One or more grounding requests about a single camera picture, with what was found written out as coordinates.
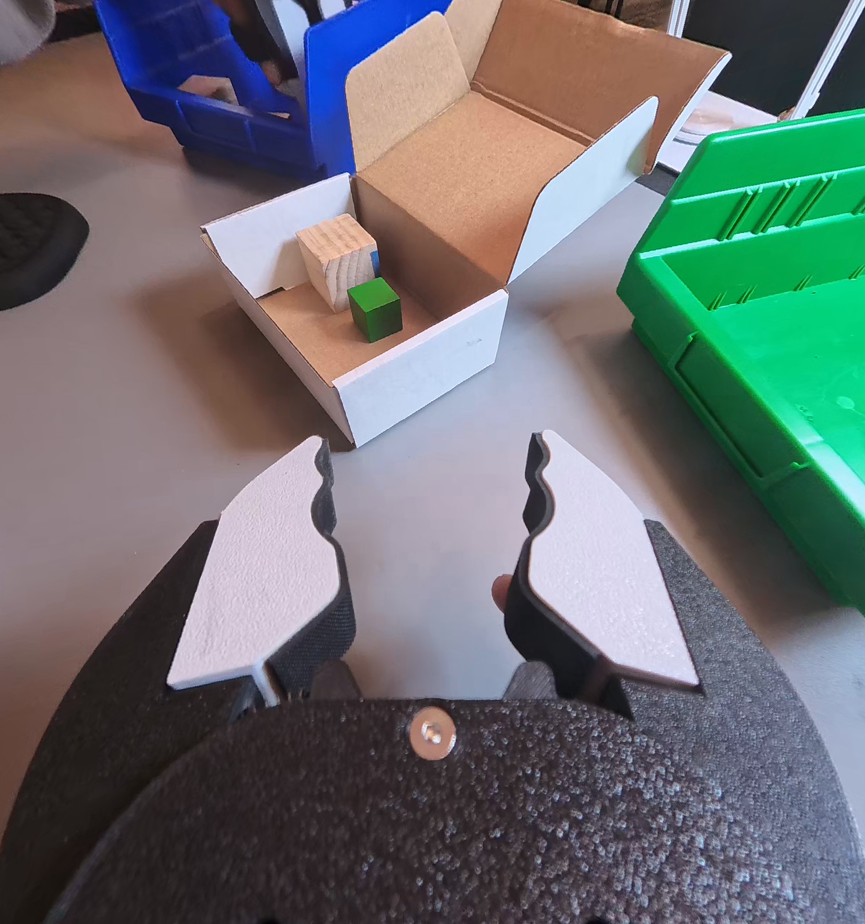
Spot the white cardboard box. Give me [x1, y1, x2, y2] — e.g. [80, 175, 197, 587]
[200, 0, 733, 449]

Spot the natural wood cube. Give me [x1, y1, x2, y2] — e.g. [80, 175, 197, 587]
[295, 214, 379, 313]

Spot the large pale wooden block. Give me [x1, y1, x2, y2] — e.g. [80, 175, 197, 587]
[180, 74, 293, 120]

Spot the person's left forearm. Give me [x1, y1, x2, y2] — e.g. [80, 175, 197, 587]
[0, 0, 58, 69]

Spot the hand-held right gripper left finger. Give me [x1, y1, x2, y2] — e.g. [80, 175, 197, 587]
[165, 435, 357, 707]

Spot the white metal frame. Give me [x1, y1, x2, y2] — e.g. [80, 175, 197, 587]
[789, 0, 865, 120]

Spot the blue plastic bin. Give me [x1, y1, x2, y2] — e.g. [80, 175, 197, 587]
[93, 0, 455, 181]

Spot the green wooden cube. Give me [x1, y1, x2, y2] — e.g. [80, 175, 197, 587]
[347, 277, 403, 343]

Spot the black mat pad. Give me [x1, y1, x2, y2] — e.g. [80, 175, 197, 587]
[0, 192, 90, 317]

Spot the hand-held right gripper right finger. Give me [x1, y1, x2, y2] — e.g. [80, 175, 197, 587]
[502, 430, 702, 717]

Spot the green plastic bin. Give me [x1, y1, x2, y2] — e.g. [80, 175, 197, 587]
[616, 103, 865, 629]

